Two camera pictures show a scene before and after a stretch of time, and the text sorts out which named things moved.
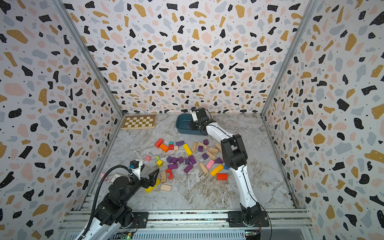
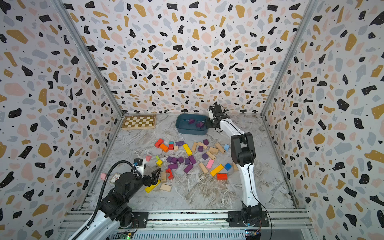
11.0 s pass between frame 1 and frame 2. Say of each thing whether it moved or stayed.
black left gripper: stayed
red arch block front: stayed
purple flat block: stayed
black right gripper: moved
